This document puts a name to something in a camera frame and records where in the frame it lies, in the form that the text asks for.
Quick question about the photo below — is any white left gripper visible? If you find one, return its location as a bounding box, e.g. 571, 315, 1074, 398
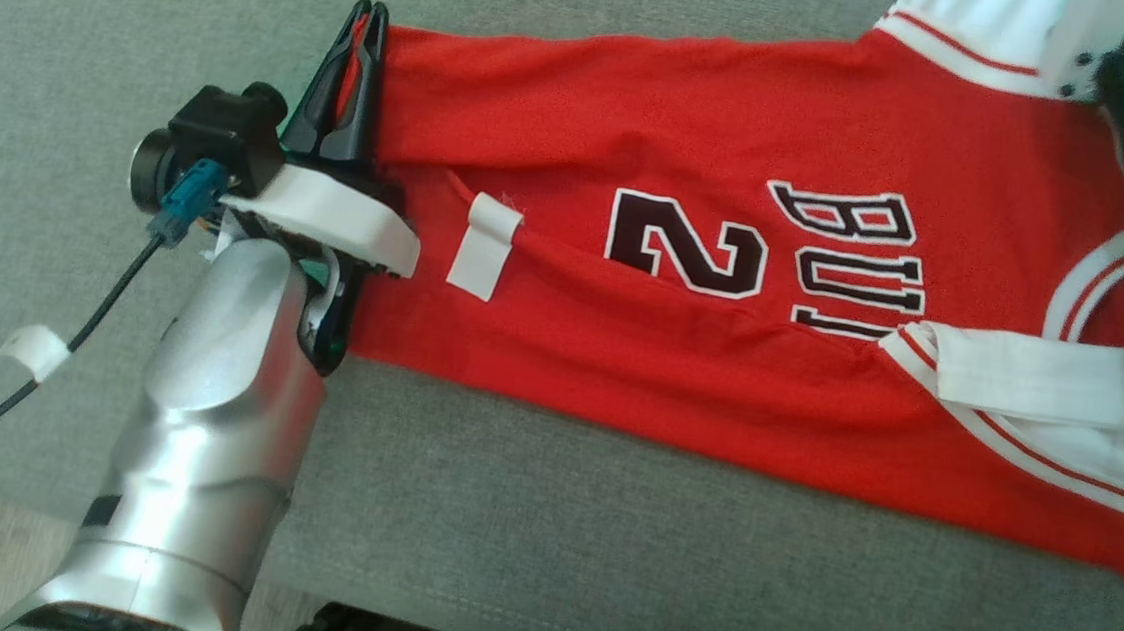
205, 0, 441, 385

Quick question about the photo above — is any red white basketball jersey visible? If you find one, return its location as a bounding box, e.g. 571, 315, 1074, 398
300, 0, 1124, 586

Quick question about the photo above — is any grey fabric sofa seat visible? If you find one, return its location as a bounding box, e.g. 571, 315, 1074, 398
0, 0, 1124, 631

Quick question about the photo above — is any black left cable blue plug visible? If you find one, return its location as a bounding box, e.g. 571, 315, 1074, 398
0, 143, 234, 541

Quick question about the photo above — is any white tape on left cable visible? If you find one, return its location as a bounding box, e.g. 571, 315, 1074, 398
0, 319, 73, 386

